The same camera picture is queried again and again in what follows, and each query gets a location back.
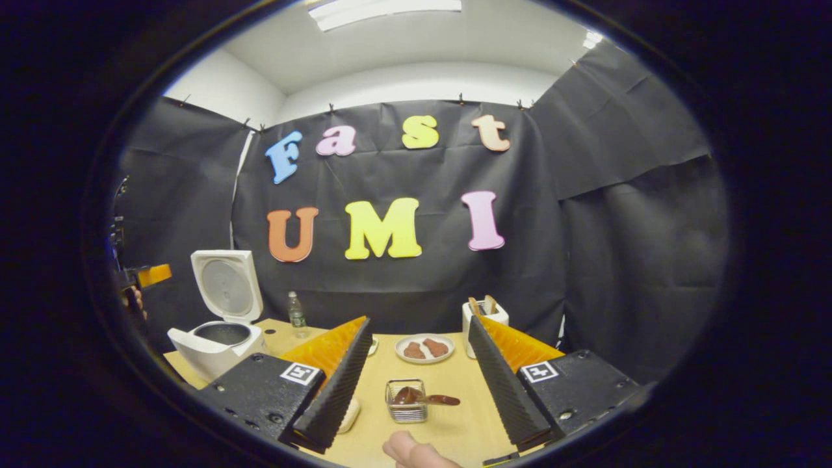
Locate clear plastic water bottle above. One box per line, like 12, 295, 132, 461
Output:
287, 291, 307, 339

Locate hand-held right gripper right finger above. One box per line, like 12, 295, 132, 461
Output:
468, 315, 641, 454

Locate large ceiling light panel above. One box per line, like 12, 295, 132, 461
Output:
307, 0, 463, 33

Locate black backdrop cloth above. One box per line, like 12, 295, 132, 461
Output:
114, 39, 730, 384

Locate metal wire chopstick holder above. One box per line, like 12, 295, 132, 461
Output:
385, 379, 428, 424

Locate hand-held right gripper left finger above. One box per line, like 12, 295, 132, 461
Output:
195, 316, 374, 454

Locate white rice cooker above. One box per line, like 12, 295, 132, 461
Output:
167, 250, 268, 383

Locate white round plate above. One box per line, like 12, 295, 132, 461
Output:
395, 333, 456, 365

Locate clear plastic rice container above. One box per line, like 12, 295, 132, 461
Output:
337, 396, 362, 435

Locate white toaster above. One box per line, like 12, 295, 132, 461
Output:
462, 302, 510, 359

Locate brown wooden spoon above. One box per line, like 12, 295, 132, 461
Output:
393, 387, 461, 408

